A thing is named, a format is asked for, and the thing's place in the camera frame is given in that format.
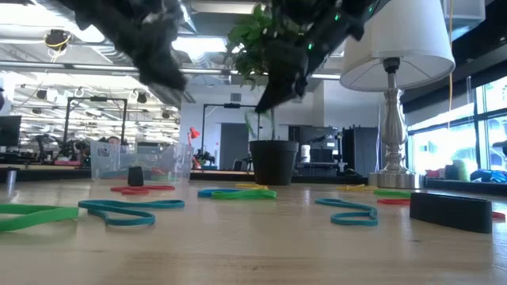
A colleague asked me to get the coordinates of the green plant in black pot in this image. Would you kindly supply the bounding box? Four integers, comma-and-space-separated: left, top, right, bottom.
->
223, 3, 318, 186

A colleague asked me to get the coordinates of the small black cube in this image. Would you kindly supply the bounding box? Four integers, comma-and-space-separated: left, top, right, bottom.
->
127, 165, 145, 188

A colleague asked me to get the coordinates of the black block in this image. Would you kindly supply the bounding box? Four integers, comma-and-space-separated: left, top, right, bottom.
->
409, 191, 494, 235

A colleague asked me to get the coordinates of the green cylindrical object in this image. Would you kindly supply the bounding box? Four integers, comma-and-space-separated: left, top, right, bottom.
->
452, 158, 471, 182

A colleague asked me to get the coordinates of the silver lamp with white shade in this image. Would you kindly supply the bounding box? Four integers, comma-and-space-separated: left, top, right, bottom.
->
339, 0, 456, 190

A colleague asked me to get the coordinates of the small grey metal post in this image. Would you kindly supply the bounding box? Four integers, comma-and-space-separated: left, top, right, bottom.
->
6, 168, 19, 196

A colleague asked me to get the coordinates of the black metal station frame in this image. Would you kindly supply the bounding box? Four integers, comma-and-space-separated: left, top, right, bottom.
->
59, 96, 128, 159
200, 102, 262, 162

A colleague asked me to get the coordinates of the red desk lamp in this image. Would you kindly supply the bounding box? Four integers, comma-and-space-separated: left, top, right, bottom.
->
186, 126, 204, 170

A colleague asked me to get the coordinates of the clear plastic bin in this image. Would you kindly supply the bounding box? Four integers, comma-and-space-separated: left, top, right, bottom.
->
89, 139, 195, 183

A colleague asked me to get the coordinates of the long white light bar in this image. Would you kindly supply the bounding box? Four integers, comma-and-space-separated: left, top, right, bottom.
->
0, 59, 234, 76

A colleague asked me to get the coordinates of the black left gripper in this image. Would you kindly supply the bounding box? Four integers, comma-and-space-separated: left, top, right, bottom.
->
98, 0, 188, 89

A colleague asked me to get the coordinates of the grey door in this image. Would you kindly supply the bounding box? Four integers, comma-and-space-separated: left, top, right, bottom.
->
219, 122, 250, 171

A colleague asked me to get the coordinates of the small black background robot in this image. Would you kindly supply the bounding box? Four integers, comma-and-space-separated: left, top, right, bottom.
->
193, 149, 217, 167

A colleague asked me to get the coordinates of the black background robot station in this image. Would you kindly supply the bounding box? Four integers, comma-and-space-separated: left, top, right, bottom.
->
288, 125, 344, 178

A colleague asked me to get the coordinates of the black cabinet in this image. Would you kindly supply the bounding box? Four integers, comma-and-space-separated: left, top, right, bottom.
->
341, 125, 381, 177

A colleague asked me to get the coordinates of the blue rubber band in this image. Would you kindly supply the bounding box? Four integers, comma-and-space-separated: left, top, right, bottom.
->
197, 188, 242, 199

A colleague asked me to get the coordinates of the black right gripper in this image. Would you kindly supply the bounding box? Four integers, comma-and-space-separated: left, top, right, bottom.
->
255, 23, 330, 114

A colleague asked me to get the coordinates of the black computer monitor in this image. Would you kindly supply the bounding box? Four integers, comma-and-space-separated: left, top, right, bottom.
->
0, 115, 22, 147

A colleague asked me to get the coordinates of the blue crumpled object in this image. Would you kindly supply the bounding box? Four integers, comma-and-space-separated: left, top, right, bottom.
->
469, 169, 507, 184

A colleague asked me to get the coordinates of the black aluminium table frame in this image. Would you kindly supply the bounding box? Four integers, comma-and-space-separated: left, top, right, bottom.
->
0, 164, 507, 197

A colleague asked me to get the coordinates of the hanging yellow cable reel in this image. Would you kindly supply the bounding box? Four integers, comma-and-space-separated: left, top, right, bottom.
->
44, 28, 73, 52

